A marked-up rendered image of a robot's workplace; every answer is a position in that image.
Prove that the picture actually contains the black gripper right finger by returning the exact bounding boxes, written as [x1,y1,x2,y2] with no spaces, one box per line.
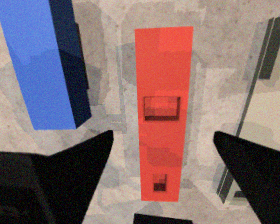
[213,131,280,224]

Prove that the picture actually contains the red tapered block with two sockets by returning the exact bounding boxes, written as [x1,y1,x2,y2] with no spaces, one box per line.
[135,26,193,202]

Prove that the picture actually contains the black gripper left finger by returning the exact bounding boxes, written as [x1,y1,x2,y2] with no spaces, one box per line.
[0,130,114,224]

